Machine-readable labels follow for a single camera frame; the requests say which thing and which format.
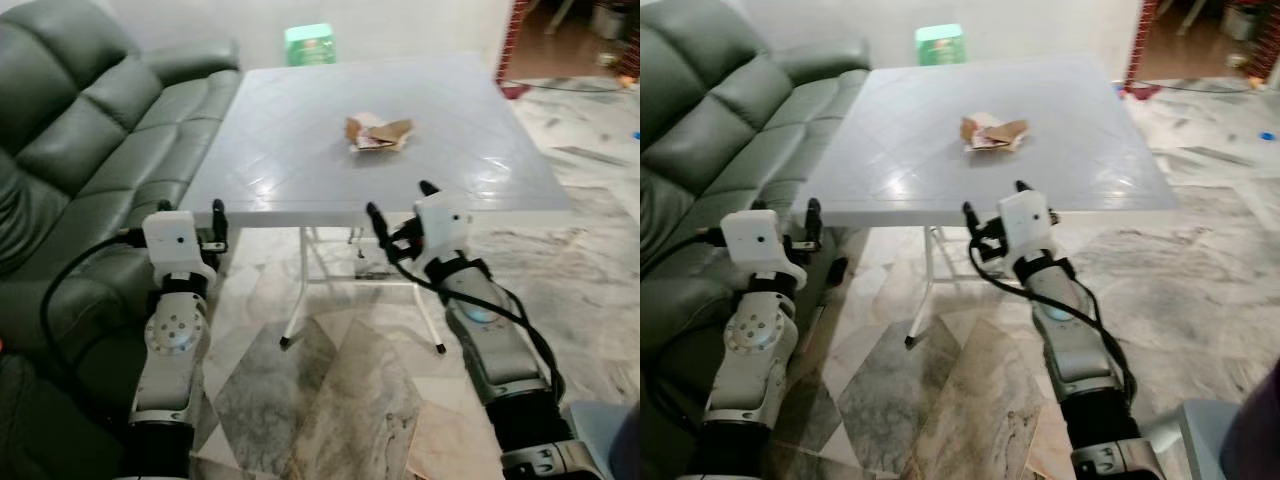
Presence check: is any torn brown cardboard trash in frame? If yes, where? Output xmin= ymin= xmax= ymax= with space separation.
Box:
xmin=345 ymin=113 xmax=415 ymax=154
xmin=960 ymin=114 xmax=1030 ymax=153

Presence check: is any grey blue rubbish bin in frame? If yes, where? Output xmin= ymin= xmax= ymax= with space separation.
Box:
xmin=1180 ymin=398 xmax=1243 ymax=480
xmin=568 ymin=400 xmax=641 ymax=480

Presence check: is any grey folding table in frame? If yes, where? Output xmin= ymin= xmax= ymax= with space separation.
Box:
xmin=178 ymin=52 xmax=573 ymax=353
xmin=795 ymin=55 xmax=1183 ymax=349

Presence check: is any dark green leather sofa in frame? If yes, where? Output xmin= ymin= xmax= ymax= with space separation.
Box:
xmin=640 ymin=0 xmax=873 ymax=401
xmin=0 ymin=0 xmax=243 ymax=421

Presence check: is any red brick doorway pillar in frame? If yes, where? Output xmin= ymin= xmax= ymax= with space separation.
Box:
xmin=1124 ymin=0 xmax=1161 ymax=89
xmin=496 ymin=0 xmax=531 ymax=89

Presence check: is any grey bucket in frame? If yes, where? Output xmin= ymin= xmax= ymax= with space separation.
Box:
xmin=590 ymin=0 xmax=631 ymax=41
xmin=1222 ymin=2 xmax=1263 ymax=43

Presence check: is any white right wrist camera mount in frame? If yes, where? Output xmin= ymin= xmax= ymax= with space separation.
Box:
xmin=997 ymin=190 xmax=1059 ymax=257
xmin=413 ymin=193 xmax=472 ymax=266

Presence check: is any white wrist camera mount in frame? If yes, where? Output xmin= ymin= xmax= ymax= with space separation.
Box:
xmin=413 ymin=193 xmax=472 ymax=266
xmin=142 ymin=211 xmax=217 ymax=291
xmin=720 ymin=209 xmax=807 ymax=291
xmin=997 ymin=190 xmax=1059 ymax=257

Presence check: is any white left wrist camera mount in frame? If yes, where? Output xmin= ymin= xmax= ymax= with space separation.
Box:
xmin=720 ymin=209 xmax=807 ymax=291
xmin=142 ymin=211 xmax=217 ymax=291

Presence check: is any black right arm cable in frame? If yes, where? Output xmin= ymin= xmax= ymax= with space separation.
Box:
xmin=966 ymin=240 xmax=1137 ymax=401
xmin=385 ymin=225 xmax=569 ymax=406

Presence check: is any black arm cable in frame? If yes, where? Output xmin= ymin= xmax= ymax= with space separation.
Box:
xmin=385 ymin=225 xmax=569 ymax=406
xmin=40 ymin=228 xmax=151 ymax=401
xmin=966 ymin=240 xmax=1137 ymax=401

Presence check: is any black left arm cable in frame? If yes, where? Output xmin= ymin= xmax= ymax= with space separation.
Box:
xmin=40 ymin=228 xmax=151 ymax=401

